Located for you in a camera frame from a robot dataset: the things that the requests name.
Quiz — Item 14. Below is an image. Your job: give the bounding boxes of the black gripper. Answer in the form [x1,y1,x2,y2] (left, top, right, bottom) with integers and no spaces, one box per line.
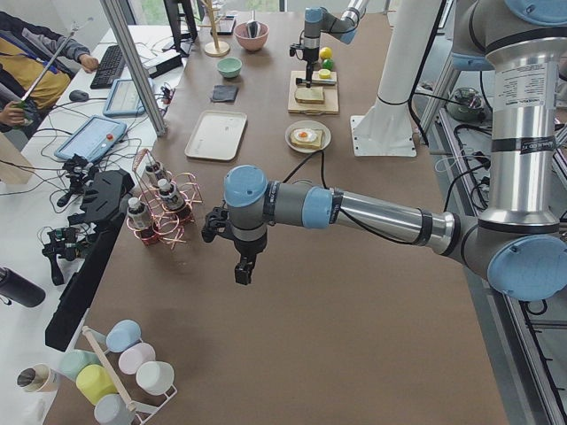
[290,42,319,89]
[234,234,268,285]

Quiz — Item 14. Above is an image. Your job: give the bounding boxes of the copper wire bottle rack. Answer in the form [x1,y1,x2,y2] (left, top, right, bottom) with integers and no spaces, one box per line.
[126,148,203,248]

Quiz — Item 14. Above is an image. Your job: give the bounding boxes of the black keyboard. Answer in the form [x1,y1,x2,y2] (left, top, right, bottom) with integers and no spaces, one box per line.
[89,45,126,89]

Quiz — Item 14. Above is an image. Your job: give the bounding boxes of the steel ice scoop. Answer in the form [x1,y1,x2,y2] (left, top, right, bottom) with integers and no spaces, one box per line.
[245,18,261,39]

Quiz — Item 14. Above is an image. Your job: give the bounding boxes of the white cup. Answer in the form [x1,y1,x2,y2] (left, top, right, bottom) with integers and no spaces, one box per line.
[136,360,175,396]

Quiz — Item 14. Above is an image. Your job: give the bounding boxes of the black monitor stand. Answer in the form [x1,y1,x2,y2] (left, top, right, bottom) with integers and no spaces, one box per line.
[163,0,198,58]

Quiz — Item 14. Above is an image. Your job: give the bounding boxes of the grey cup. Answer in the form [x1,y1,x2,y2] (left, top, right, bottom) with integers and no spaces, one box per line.
[94,394,135,425]

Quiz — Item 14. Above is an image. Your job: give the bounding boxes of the computer mouse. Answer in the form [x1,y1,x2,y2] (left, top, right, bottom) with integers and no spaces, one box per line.
[68,89,89,103]

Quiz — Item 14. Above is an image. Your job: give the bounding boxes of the black long bar device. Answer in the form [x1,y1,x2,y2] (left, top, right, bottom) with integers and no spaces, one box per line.
[45,168,134,352]

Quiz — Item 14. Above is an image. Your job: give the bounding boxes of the seated person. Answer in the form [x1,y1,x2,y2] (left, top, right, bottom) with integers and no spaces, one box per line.
[1,12,99,137]

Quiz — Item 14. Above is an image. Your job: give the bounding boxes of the paper cup with steel insert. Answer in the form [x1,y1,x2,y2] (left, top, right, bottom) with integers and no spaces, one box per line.
[17,364,59,392]

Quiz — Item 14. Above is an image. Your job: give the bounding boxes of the black thermos bottle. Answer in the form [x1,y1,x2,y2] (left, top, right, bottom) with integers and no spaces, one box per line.
[1,267,45,307]

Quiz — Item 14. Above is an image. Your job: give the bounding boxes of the bread slice with fried egg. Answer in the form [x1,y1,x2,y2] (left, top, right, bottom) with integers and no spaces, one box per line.
[290,128,323,151]

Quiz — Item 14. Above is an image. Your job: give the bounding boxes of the blue teach pendant tablet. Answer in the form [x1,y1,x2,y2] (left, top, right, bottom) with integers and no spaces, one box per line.
[54,115,127,163]

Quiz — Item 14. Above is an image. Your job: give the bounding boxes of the cream rabbit tray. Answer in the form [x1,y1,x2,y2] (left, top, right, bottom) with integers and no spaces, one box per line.
[184,110,247,161]

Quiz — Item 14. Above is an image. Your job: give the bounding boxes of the tea bottle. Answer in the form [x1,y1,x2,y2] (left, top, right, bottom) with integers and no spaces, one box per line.
[128,197,148,230]
[144,162,169,187]
[158,178,185,212]

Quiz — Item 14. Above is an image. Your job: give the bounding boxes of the green lime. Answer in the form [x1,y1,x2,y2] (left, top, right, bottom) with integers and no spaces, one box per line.
[321,58,335,71]

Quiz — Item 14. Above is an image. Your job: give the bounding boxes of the wooden cutting board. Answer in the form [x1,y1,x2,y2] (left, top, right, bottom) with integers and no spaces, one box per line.
[288,70,339,114]

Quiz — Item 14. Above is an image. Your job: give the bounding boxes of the green cup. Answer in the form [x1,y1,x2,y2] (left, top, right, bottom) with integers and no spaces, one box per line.
[58,350,101,382]

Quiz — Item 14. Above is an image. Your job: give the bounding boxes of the pink cup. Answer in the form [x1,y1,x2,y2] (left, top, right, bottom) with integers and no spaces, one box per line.
[118,342,156,375]

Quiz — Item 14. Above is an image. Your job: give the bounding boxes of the wooden mug tree stand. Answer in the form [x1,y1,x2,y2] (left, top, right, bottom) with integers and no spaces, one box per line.
[200,0,230,58]

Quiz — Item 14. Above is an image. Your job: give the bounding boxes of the yellow cup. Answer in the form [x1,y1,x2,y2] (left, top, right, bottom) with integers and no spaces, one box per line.
[75,364,118,406]

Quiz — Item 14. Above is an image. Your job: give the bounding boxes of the yellow lemon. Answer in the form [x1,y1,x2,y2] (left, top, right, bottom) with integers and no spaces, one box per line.
[319,47,333,60]

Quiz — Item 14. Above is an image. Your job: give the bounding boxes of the grey folded cloth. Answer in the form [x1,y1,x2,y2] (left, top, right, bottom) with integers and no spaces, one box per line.
[211,85,238,103]

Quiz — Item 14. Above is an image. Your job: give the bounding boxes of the half lemon slice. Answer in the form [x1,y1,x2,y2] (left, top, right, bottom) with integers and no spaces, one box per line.
[318,68,331,80]

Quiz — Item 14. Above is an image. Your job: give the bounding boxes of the green bowl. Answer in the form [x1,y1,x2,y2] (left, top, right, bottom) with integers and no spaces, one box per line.
[216,58,243,79]

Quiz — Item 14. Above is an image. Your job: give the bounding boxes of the pink bowl with ice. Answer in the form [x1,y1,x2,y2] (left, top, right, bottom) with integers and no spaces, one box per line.
[234,21,270,53]

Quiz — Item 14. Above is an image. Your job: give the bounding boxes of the white cup rack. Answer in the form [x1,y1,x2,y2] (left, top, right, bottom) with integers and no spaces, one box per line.
[82,326,178,424]

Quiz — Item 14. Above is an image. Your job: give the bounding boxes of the white round plate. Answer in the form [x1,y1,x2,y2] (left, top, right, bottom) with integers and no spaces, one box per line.
[285,120,331,153]

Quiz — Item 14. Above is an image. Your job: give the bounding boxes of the blue cup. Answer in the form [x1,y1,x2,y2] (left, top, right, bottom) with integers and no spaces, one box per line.
[106,319,141,353]

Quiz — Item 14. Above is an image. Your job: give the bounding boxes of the aluminium frame post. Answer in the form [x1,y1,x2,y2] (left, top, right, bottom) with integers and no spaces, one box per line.
[100,0,167,136]

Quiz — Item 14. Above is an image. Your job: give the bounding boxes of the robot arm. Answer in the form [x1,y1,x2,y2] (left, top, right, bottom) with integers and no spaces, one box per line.
[221,1,566,301]
[290,0,369,88]

